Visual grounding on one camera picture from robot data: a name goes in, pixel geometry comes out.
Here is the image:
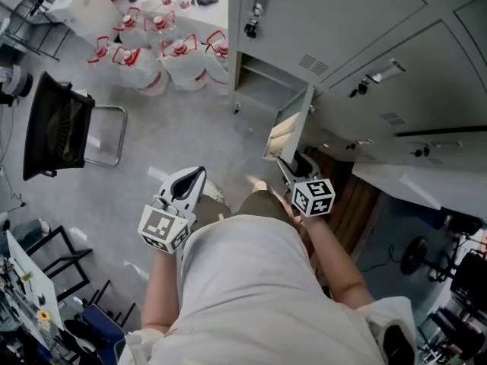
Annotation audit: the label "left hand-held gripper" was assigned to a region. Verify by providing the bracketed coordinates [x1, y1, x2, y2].
[137, 167, 208, 255]

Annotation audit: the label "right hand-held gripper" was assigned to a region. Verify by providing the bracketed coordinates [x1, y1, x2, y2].
[276, 151, 336, 218]

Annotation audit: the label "grey metal locker door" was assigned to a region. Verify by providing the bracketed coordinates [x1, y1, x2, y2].
[263, 84, 316, 164]

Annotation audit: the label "person's right forearm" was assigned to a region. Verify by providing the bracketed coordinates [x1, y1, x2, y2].
[298, 213, 376, 308]

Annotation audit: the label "person's left forearm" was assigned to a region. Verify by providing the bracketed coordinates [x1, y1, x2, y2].
[140, 243, 184, 335]

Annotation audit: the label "black locker key fob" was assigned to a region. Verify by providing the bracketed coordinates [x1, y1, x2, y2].
[348, 81, 371, 99]
[243, 13, 263, 40]

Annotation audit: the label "grey metal locker cabinet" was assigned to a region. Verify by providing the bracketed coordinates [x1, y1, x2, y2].
[227, 0, 487, 167]

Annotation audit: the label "person's left shoe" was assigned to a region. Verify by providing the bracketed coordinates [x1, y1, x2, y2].
[203, 179, 226, 207]

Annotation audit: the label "person's olive shorts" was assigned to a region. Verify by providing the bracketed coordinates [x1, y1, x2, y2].
[192, 190, 294, 226]

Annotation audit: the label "brown wooden panel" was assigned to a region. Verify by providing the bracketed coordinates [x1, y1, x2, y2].
[304, 148, 381, 260]

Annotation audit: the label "white desk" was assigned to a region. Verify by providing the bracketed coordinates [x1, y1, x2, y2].
[350, 161, 487, 222]

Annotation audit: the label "group of large water jugs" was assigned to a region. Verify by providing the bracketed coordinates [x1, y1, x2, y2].
[86, 6, 230, 97]

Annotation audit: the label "person's white shirt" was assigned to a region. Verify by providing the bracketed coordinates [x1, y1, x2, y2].
[121, 213, 419, 365]

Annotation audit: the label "black mesh office chair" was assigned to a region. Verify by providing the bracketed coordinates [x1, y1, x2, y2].
[22, 70, 129, 182]

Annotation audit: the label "black floor fan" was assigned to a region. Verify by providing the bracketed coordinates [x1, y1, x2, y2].
[399, 236, 457, 283]

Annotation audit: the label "blue chair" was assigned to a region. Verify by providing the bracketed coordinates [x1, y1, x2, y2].
[81, 279, 138, 357]

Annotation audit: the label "white cluttered worktable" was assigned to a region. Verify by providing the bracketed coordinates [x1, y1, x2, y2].
[0, 230, 65, 341]

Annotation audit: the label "black padded chair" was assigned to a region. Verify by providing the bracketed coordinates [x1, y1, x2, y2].
[448, 249, 487, 319]

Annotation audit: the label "white cardboard box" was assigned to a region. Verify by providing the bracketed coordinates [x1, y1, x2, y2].
[47, 0, 123, 47]

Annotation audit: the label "black metal frame stand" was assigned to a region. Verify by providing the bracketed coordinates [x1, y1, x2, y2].
[24, 224, 94, 302]

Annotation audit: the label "black floor cable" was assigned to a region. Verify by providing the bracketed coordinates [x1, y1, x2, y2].
[0, 104, 27, 209]

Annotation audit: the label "black shoulder strap pad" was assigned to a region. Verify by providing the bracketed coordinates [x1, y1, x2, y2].
[382, 323, 418, 365]

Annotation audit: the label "black wire rack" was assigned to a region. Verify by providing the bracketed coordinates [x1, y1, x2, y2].
[0, 0, 64, 62]

